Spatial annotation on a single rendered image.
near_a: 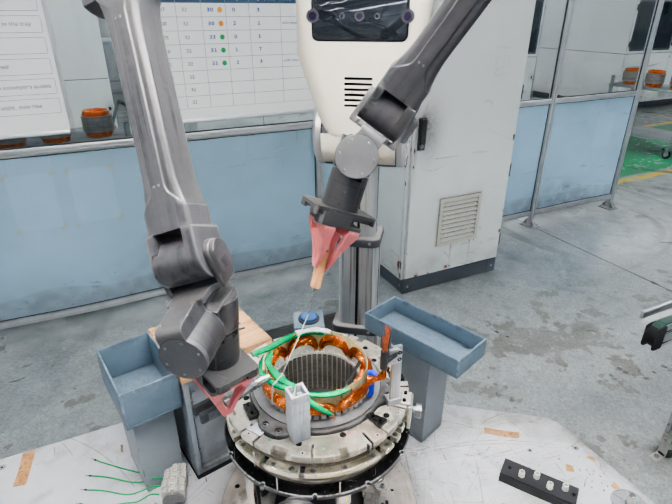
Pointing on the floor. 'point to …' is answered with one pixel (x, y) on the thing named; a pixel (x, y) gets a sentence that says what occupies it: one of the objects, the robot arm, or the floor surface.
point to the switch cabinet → (458, 157)
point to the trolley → (655, 128)
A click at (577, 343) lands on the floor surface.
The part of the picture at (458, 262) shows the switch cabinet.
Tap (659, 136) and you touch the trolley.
